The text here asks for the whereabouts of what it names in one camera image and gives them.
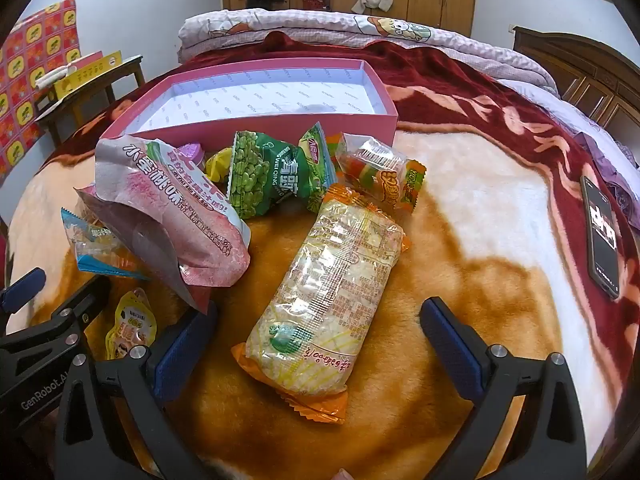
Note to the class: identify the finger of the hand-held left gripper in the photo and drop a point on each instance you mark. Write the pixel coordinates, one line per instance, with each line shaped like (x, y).
(60, 317)
(22, 287)

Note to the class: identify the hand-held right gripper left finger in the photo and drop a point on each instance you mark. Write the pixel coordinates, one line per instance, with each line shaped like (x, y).
(180, 355)

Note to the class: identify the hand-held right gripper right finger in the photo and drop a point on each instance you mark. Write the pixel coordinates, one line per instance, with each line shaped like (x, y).
(450, 350)

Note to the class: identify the yellow jelly pouch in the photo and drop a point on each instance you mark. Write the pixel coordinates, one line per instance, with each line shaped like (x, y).
(132, 325)

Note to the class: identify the blue clear candy packet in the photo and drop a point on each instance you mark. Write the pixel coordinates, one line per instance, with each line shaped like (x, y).
(95, 245)

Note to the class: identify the orange rice cracker packet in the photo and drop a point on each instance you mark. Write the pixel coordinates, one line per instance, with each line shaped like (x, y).
(325, 285)

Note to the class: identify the pink peach snack bag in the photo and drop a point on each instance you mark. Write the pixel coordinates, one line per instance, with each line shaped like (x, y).
(175, 210)

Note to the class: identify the green pea snack packet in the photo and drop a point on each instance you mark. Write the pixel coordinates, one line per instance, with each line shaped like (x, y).
(260, 180)

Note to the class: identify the rainbow gummy candy packet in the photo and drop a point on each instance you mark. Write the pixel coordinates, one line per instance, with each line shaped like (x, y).
(380, 170)

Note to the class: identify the yellow candy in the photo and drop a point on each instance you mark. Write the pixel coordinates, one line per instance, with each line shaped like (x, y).
(217, 162)

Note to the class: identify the purple jelly cup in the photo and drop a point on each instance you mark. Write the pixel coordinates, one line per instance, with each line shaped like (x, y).
(192, 152)

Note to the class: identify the pink cardboard box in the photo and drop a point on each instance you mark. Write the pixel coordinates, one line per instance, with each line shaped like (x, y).
(280, 95)

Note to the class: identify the red floral plush blanket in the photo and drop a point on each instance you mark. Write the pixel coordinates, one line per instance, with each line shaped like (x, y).
(475, 240)

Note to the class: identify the black smartphone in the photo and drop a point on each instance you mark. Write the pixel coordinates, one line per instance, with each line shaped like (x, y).
(602, 240)

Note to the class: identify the white carton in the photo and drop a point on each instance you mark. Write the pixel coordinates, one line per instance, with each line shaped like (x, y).
(52, 77)

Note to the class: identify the red patterned board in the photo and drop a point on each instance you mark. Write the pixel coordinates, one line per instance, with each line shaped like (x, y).
(30, 75)

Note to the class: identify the wooden side table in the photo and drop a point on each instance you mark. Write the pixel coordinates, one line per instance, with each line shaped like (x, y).
(100, 85)

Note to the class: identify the yellow cardboard box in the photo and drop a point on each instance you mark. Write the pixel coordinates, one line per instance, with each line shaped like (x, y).
(85, 72)

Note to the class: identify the wooden headboard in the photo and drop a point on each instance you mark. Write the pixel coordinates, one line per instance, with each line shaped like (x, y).
(590, 75)

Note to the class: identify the pink checked cartoon quilt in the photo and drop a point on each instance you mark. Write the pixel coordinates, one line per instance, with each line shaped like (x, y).
(300, 27)

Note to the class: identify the red basket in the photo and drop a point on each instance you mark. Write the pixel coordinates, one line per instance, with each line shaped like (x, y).
(315, 4)

